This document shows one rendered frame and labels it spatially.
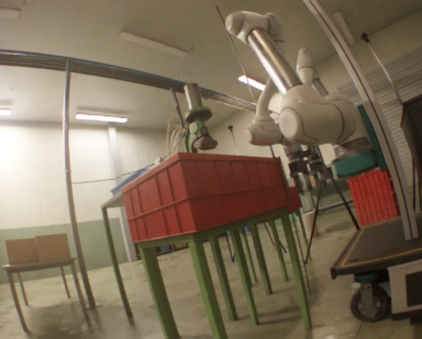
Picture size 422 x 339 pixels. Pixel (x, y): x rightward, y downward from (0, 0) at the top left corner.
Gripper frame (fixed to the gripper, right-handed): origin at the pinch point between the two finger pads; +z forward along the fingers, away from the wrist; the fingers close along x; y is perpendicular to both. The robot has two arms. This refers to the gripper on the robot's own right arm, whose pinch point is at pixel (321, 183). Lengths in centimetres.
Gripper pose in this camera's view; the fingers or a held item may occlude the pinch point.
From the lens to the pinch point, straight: 143.1
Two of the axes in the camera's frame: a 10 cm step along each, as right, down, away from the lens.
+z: 2.4, 9.5, -2.1
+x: 7.0, -0.1, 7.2
